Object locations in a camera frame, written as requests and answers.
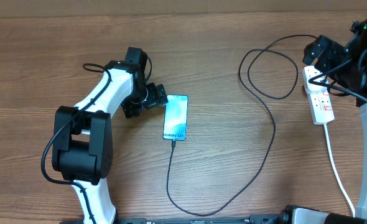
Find black charger cable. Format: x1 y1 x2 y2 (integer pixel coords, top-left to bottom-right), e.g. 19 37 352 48
165 34 320 217

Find Galaxy smartphone blue screen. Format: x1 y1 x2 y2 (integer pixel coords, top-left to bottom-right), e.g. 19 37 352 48
163 95 188 141

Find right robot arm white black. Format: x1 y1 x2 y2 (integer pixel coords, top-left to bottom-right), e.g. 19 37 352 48
270 19 367 223

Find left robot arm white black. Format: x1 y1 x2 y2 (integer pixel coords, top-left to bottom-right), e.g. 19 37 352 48
41 47 168 223

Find white charger plug adapter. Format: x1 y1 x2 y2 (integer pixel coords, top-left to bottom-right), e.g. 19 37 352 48
304 75 327 94

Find white power strip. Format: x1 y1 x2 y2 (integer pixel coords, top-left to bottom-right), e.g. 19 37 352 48
302 65 335 125

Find white power strip cord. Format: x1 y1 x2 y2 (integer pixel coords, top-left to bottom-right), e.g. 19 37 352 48
322 123 357 218

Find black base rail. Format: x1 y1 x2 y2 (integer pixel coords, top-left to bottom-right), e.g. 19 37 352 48
58 213 284 224

